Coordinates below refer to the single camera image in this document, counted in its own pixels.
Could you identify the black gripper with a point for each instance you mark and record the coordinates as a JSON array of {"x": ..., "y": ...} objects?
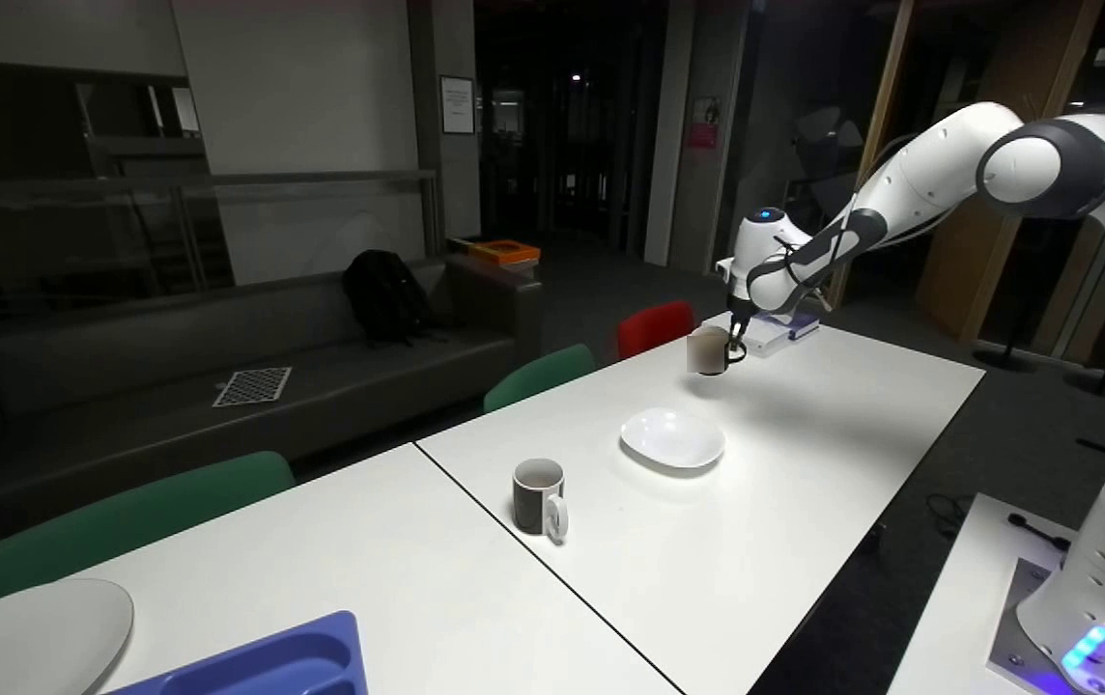
[{"x": 745, "y": 315}]

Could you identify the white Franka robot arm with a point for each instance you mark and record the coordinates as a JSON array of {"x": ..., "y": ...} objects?
[{"x": 954, "y": 167}]

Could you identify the white plate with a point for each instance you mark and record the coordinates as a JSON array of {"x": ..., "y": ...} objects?
[{"x": 670, "y": 436}]

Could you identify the blue book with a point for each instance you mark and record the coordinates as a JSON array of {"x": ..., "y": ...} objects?
[{"x": 803, "y": 325}]

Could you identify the red chair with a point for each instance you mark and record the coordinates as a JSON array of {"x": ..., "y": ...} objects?
[{"x": 656, "y": 325}]

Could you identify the green panel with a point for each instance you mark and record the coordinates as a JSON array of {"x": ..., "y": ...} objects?
[{"x": 539, "y": 376}]

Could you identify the bin with orange lid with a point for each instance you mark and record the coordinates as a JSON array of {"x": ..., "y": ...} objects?
[{"x": 499, "y": 256}]

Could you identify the slanted wooden beam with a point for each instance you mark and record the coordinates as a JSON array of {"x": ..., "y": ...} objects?
[{"x": 889, "y": 78}]

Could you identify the black backpack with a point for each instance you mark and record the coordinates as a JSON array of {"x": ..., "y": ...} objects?
[{"x": 384, "y": 293}]

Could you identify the black dumbbell-shaped tool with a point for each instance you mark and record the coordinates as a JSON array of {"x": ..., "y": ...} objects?
[{"x": 1041, "y": 530}]

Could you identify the paper sheet on sofa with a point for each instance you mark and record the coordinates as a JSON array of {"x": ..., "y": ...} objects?
[{"x": 252, "y": 386}]

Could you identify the blue cutlery tray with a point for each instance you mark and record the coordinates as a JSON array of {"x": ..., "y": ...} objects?
[{"x": 270, "y": 661}]

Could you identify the grey sofa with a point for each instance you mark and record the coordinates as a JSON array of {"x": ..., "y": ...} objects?
[{"x": 131, "y": 349}]

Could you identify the wide green chair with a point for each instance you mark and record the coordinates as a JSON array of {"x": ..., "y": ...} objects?
[{"x": 114, "y": 524}]

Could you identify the grey round disc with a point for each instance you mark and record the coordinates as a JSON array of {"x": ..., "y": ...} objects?
[{"x": 25, "y": 637}]

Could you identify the red wall sign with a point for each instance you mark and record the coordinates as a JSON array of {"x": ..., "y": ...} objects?
[{"x": 705, "y": 136}]

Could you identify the framed wall notice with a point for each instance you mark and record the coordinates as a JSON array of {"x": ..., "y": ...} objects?
[{"x": 457, "y": 105}]

